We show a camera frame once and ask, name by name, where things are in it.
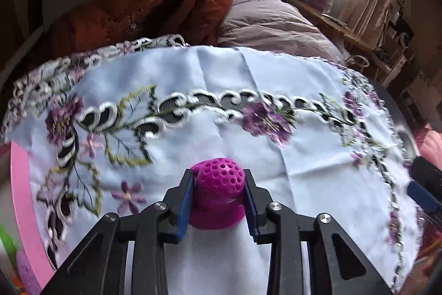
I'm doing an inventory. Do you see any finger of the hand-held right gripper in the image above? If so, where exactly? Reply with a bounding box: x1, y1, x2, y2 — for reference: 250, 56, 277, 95
410, 156, 442, 199
407, 182, 442, 214

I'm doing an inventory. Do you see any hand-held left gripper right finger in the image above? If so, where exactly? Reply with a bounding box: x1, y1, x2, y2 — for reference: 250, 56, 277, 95
241, 169, 394, 295

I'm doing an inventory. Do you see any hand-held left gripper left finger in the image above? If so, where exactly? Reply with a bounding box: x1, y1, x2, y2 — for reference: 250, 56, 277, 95
40, 169, 194, 295

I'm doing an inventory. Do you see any magenta perforated toy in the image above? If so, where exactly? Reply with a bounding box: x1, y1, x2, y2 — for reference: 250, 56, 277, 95
188, 157, 247, 230

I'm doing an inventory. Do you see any pink cardboard box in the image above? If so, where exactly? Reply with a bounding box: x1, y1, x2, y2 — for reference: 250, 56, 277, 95
0, 141, 56, 295

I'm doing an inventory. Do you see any green and white spray bottle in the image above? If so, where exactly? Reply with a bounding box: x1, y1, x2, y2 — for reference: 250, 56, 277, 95
0, 224, 18, 264

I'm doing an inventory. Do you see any pink cushion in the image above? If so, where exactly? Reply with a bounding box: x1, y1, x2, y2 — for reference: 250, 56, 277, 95
414, 129, 442, 164

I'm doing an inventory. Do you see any black padded table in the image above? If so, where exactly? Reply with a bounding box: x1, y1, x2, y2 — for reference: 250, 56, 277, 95
373, 81, 420, 161

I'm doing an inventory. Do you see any round silver appliance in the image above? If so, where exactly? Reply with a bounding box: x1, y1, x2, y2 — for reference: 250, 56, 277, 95
397, 30, 413, 47

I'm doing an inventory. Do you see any white floral embroidered tablecloth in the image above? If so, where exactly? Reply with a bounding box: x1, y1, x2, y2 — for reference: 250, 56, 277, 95
0, 34, 427, 295

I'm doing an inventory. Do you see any wooden desk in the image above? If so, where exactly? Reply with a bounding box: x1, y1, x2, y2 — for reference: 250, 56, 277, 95
286, 0, 384, 54

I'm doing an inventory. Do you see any wooden shelf unit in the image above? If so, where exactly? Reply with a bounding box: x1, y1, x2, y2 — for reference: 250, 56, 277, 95
380, 0, 420, 50

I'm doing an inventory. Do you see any pale pink pillow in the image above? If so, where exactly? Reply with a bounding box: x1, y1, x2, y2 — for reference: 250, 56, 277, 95
217, 0, 346, 66

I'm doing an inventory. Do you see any rust brown quilt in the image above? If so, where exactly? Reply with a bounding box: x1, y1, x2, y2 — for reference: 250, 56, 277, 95
38, 0, 237, 54

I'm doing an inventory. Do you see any white handled basket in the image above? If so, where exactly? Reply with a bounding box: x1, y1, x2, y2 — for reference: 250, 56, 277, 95
345, 54, 371, 74

